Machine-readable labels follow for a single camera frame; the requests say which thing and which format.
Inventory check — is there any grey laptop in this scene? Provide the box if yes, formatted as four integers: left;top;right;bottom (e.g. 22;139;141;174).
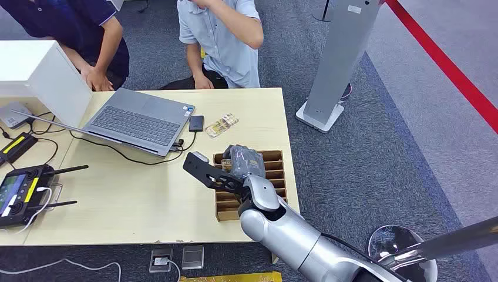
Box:
11;87;196;158

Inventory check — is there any grey pillar stand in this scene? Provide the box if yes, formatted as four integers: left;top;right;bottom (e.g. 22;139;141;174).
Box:
295;0;386;135

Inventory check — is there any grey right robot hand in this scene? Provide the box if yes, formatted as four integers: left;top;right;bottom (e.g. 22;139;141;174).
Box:
223;145;267;180

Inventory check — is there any black laptop cable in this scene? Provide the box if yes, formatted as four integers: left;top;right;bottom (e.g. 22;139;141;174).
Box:
69;130;198;167

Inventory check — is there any chrome pole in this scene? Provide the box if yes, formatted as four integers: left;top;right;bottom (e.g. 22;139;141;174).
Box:
376;216;498;270

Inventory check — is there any floor socket box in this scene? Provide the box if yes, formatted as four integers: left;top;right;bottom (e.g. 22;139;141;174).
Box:
148;247;174;274

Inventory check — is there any person's hand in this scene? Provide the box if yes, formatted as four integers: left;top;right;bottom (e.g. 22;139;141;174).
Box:
193;73;216;90
80;65;115;93

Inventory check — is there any white box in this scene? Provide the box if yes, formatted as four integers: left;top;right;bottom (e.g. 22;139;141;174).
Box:
0;40;93;129

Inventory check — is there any yellow flat object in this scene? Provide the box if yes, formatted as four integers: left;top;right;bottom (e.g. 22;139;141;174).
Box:
179;271;283;282

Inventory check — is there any slotted cardboard card box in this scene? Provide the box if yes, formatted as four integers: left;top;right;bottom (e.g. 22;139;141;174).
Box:
213;150;289;223

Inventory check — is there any black remote controller with screen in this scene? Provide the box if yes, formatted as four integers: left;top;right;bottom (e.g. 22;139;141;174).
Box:
0;163;90;230

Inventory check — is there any round chrome base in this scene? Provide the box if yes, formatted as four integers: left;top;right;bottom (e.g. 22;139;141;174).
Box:
367;224;439;282

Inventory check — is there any white floor cable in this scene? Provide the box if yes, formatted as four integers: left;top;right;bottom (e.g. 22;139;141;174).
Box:
0;258;123;282

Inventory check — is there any black device with yellow stripe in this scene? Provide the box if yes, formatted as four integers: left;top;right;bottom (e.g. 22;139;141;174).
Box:
0;132;39;167

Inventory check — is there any patterned card packet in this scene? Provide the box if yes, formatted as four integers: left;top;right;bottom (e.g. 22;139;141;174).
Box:
205;113;240;139

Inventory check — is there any white controller cable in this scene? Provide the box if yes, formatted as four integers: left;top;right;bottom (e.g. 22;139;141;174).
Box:
15;186;53;234

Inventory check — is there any grey power adapter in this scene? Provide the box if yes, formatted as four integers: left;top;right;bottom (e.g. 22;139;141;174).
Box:
0;102;34;130

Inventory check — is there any person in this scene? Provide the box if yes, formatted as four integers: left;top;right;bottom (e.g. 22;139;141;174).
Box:
159;0;265;90
0;0;130;93

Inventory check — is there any white socket cable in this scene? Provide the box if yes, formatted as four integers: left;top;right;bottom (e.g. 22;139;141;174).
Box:
154;258;183;282

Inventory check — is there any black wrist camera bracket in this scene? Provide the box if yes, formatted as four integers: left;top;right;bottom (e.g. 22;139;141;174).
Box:
182;150;251;196

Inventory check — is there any black desk cable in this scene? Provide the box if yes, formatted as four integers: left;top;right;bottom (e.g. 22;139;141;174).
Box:
0;110;67;166

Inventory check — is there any metal floor cover plate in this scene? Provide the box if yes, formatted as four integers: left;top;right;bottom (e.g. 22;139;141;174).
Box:
181;245;205;270

